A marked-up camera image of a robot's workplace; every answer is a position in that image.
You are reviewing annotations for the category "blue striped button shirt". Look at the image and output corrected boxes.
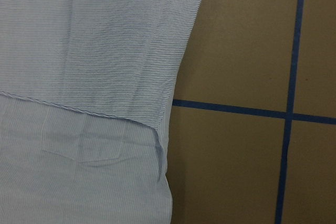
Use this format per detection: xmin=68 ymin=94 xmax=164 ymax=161
xmin=1 ymin=0 xmax=202 ymax=223

